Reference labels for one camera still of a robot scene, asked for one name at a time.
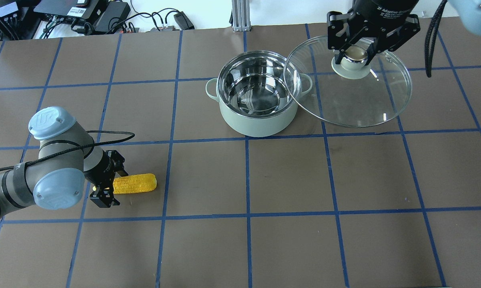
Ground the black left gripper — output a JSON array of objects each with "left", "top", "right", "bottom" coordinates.
[{"left": 83, "top": 148, "right": 129, "bottom": 208}]

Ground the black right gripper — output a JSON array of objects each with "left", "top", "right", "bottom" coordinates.
[{"left": 327, "top": 0, "right": 421, "bottom": 64}]

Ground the yellow corn cob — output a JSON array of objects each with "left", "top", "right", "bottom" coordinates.
[{"left": 113, "top": 173, "right": 158, "bottom": 194}]

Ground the glass pot lid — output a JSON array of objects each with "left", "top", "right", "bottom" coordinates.
[{"left": 284, "top": 35, "right": 412, "bottom": 128}]

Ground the pale green cooking pot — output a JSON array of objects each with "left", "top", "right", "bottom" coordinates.
[{"left": 205, "top": 50, "right": 313, "bottom": 138}]

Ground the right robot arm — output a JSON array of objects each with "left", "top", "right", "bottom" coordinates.
[{"left": 327, "top": 0, "right": 481, "bottom": 68}]

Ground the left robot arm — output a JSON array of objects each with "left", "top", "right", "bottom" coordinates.
[{"left": 0, "top": 106, "right": 127, "bottom": 219}]

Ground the black power adapter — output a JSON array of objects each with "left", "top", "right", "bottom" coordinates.
[{"left": 93, "top": 1, "right": 131, "bottom": 35}]

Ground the black small power brick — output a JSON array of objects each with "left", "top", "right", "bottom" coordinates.
[{"left": 174, "top": 11, "right": 195, "bottom": 30}]

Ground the aluminium frame post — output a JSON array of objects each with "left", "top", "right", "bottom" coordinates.
[{"left": 231, "top": 0, "right": 252, "bottom": 32}]

